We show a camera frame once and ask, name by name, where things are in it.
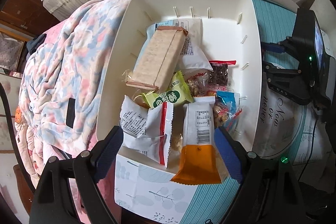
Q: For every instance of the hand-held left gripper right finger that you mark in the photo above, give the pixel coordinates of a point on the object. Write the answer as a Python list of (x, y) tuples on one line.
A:
[(228, 155)]

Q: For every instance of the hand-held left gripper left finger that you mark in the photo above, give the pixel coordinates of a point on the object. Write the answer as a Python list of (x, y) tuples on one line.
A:
[(110, 153)]

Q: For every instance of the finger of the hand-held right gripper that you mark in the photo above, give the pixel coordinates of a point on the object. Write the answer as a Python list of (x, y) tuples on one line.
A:
[(274, 47), (288, 82)]

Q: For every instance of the orange and white snack packet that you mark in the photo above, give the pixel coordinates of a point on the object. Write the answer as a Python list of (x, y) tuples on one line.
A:
[(197, 161)]

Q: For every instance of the clear zip bag of nuts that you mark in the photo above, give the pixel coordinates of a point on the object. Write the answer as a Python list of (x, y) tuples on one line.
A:
[(220, 115)]

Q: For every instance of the white red-striped snack packet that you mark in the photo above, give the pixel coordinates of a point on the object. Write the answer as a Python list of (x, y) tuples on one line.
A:
[(155, 134)]

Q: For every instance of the blue snack packet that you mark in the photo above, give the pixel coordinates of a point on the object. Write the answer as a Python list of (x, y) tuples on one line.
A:
[(228, 99)]

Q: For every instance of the white plastic storage box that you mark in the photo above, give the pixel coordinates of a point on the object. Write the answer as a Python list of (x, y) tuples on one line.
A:
[(223, 16)]

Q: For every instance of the small red-white wrapper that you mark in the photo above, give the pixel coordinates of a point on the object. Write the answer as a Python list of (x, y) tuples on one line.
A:
[(220, 74)]

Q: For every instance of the large white snack packet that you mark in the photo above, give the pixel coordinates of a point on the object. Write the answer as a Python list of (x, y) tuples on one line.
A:
[(193, 40)]

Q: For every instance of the green snack packet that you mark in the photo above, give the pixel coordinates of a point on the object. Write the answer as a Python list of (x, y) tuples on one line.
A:
[(170, 95)]

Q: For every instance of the long beige cracker packet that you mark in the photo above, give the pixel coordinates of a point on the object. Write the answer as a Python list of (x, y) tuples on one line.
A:
[(157, 61)]

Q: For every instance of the black phone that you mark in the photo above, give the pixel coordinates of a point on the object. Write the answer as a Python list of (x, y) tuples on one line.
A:
[(71, 113)]

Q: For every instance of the pink and blue fleece blanket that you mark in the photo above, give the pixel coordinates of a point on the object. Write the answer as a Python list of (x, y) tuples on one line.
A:
[(65, 56)]

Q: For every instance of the dark cloth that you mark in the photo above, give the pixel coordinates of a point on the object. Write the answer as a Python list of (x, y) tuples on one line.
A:
[(35, 43)]

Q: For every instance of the dark wooden wardrobe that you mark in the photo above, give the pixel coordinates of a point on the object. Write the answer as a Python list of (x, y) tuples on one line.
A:
[(15, 8)]

